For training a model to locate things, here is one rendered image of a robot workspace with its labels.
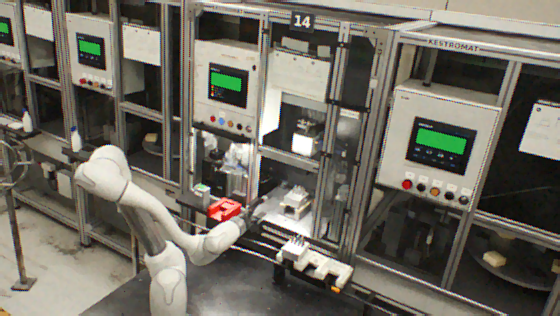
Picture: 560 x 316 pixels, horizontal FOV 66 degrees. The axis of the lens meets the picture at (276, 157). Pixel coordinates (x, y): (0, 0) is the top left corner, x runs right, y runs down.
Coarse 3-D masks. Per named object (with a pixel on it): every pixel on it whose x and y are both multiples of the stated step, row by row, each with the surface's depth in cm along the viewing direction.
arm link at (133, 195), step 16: (128, 192) 168; (144, 192) 173; (144, 208) 173; (160, 208) 176; (160, 224) 182; (176, 224) 187; (176, 240) 189; (192, 240) 193; (192, 256) 193; (208, 256) 192
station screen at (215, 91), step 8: (216, 72) 228; (224, 72) 225; (232, 72) 222; (216, 88) 231; (224, 88) 228; (240, 88) 223; (216, 96) 233; (224, 96) 230; (232, 96) 227; (240, 96) 225; (240, 104) 226
